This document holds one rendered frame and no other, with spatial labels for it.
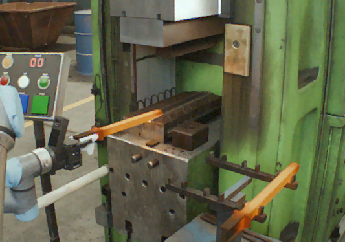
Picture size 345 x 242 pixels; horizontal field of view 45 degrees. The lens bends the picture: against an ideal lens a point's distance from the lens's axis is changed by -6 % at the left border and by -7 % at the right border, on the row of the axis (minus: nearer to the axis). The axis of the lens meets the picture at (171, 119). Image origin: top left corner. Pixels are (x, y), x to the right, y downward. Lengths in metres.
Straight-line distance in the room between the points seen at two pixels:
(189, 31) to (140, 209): 0.71
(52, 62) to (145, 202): 0.69
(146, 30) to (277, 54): 0.46
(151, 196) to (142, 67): 0.54
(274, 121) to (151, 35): 0.51
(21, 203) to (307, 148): 1.20
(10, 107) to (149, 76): 1.06
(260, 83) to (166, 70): 0.61
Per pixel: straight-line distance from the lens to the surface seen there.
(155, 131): 1.64
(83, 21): 6.22
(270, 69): 1.49
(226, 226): 1.03
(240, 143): 1.61
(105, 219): 2.20
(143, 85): 1.89
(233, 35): 1.50
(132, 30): 1.60
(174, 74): 2.06
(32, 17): 7.78
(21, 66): 1.94
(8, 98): 0.96
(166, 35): 1.53
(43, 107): 1.83
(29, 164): 1.26
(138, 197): 1.74
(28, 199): 1.29
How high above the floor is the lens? 1.56
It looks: 20 degrees down
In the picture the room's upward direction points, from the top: straight up
